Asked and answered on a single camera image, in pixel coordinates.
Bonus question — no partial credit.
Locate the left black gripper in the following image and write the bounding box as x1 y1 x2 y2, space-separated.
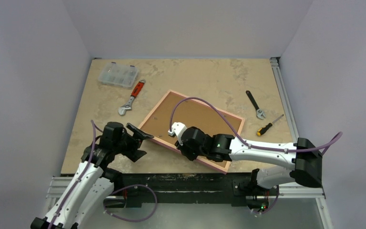
113 124 153 161

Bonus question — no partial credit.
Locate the pink picture frame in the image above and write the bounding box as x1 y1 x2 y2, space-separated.
134 90 233 174

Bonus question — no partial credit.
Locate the yellow black screwdriver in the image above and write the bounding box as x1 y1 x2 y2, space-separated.
256 114 284 136

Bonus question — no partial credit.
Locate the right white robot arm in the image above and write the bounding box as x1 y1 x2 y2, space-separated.
168 123 323 194

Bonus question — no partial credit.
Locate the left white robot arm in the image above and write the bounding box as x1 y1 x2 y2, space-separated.
30 122 153 229

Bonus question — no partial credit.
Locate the clear plastic screw box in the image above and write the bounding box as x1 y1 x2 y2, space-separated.
98 62 139 88

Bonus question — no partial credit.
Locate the black adjustable wrench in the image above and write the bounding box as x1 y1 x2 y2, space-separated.
245 90 266 120

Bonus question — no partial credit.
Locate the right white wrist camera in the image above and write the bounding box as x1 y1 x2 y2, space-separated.
168 122 187 144

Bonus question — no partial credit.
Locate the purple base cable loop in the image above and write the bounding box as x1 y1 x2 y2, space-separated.
102 184 158 222

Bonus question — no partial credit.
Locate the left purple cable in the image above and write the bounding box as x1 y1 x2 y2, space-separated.
45 119 105 229

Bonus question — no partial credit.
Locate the red handled adjustable wrench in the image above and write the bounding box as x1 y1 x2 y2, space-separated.
118 79 146 116

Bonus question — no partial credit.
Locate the aluminium frame rail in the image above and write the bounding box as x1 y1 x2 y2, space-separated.
45 57 326 200

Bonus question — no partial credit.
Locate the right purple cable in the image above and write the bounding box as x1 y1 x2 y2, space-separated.
169 97 344 154

